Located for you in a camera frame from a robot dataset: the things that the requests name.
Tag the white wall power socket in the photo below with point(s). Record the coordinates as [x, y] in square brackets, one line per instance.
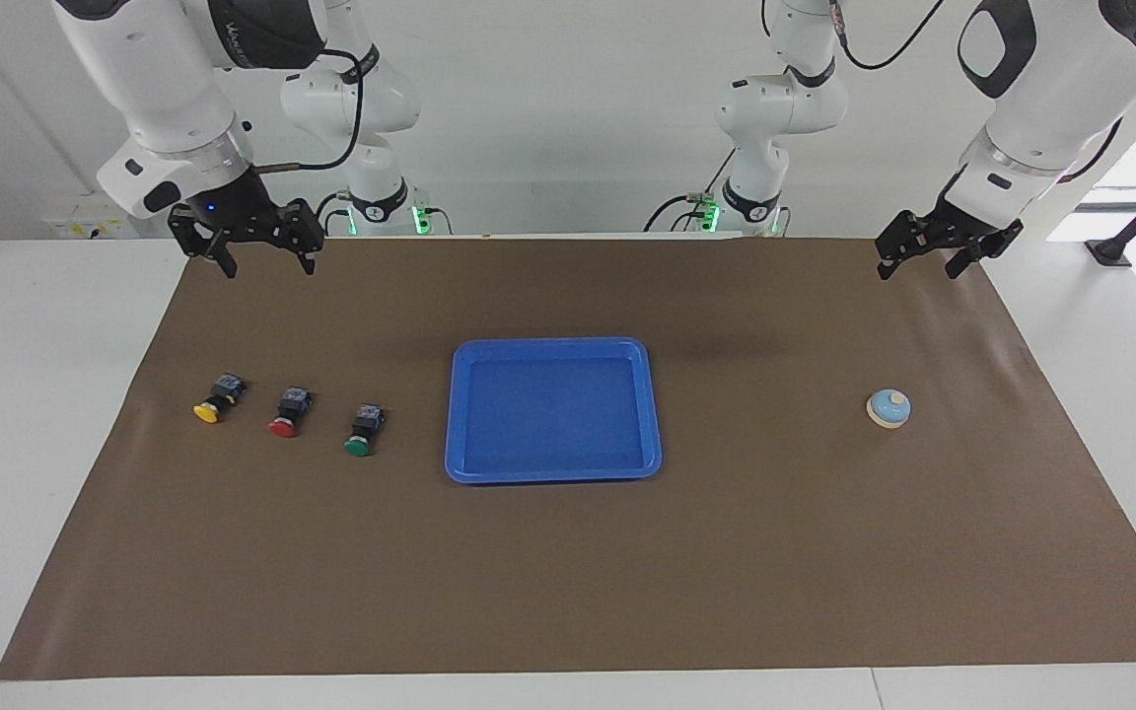
[95, 217]

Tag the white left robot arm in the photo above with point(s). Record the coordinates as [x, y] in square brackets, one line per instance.
[1031, 108]

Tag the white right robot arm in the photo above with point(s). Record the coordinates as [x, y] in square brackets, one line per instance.
[164, 89]

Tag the light blue desk bell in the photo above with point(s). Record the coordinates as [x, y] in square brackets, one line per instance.
[888, 406]

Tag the green push button switch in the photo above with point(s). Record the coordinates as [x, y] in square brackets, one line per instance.
[358, 445]

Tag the red push button switch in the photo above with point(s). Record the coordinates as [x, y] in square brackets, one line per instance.
[284, 425]

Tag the blue plastic tray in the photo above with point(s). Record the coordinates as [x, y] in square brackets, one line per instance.
[553, 414]

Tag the brown table mat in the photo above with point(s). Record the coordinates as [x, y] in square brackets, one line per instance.
[568, 572]

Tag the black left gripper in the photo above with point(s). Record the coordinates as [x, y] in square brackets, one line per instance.
[943, 229]

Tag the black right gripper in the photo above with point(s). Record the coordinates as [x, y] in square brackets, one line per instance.
[243, 212]

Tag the yellow push button switch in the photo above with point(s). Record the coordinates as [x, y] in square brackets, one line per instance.
[208, 411]

